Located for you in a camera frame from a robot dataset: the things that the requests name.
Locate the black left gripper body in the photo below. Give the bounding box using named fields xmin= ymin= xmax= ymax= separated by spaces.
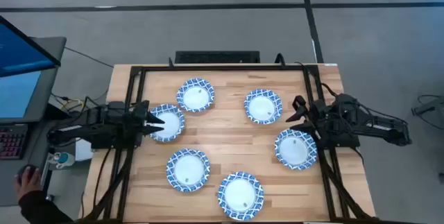
xmin=126 ymin=100 xmax=151 ymax=148

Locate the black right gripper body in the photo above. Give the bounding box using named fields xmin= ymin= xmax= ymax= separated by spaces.
xmin=292 ymin=94 xmax=329 ymax=139

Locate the blue patterned paper bowl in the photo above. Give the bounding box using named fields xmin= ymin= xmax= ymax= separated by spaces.
xmin=217 ymin=171 xmax=265 ymax=221
xmin=176 ymin=77 xmax=216 ymax=113
xmin=148 ymin=103 xmax=186 ymax=144
xmin=274 ymin=128 xmax=318 ymax=171
xmin=165 ymin=148 xmax=212 ymax=193
xmin=244 ymin=88 xmax=284 ymax=125

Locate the person's forearm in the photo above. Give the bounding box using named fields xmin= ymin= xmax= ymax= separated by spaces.
xmin=17 ymin=191 xmax=76 ymax=224

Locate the white box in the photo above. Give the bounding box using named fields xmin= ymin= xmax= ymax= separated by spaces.
xmin=75 ymin=139 xmax=94 ymax=162

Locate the white bottle teal cap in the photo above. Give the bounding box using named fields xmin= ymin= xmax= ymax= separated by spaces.
xmin=46 ymin=150 xmax=76 ymax=169

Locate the black floor grille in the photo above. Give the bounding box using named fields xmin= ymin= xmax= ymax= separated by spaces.
xmin=174 ymin=50 xmax=261 ymax=64

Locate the grey desk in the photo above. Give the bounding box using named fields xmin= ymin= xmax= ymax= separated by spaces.
xmin=0 ymin=119 xmax=60 ymax=207

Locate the dark metal floor stand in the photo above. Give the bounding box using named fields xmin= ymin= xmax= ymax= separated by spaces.
xmin=411 ymin=94 xmax=444 ymax=130

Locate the black computer mouse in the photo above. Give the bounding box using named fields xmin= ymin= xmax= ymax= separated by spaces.
xmin=16 ymin=164 xmax=40 ymax=183

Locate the grey computer monitor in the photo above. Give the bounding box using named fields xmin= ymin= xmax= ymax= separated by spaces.
xmin=0 ymin=36 xmax=67 ymax=125

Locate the backlit black keyboard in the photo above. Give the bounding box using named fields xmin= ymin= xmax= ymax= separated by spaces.
xmin=0 ymin=123 xmax=28 ymax=161

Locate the person's hand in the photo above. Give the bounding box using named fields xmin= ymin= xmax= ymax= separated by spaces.
xmin=13 ymin=166 xmax=43 ymax=203

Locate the thin black computer monitor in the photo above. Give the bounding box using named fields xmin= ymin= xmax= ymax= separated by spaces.
xmin=0 ymin=15 xmax=62 ymax=78

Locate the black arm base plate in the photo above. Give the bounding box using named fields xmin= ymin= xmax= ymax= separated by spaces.
xmin=317 ymin=132 xmax=361 ymax=150
xmin=90 ymin=136 xmax=143 ymax=150

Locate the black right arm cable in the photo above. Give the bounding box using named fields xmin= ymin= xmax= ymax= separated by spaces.
xmin=314 ymin=64 xmax=348 ymax=98

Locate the black hanging cable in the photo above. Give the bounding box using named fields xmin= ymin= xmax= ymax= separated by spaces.
xmin=92 ymin=147 xmax=112 ymax=218

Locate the yellow cable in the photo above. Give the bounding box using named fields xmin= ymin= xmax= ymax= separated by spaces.
xmin=59 ymin=98 xmax=86 ymax=112

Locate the black floor cable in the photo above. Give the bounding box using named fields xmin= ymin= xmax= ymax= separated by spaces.
xmin=64 ymin=46 xmax=114 ymax=69

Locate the black metal rig frame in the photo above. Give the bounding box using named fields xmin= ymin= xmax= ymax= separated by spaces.
xmin=78 ymin=63 xmax=377 ymax=223

